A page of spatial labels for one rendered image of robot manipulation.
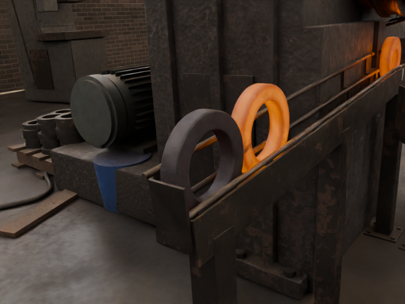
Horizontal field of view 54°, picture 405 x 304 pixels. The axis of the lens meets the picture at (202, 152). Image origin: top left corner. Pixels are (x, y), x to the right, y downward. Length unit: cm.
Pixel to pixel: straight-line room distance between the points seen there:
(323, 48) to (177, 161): 71
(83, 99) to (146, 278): 99
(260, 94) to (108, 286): 104
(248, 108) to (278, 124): 14
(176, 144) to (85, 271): 115
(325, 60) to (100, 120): 121
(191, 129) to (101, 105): 144
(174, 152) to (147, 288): 99
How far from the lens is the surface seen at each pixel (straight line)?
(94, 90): 203
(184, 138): 59
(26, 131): 292
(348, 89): 131
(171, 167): 59
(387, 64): 155
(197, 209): 61
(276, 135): 86
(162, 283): 154
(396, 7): 150
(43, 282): 169
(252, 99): 74
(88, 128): 215
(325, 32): 120
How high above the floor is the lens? 90
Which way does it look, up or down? 18 degrees down
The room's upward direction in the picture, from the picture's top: 3 degrees counter-clockwise
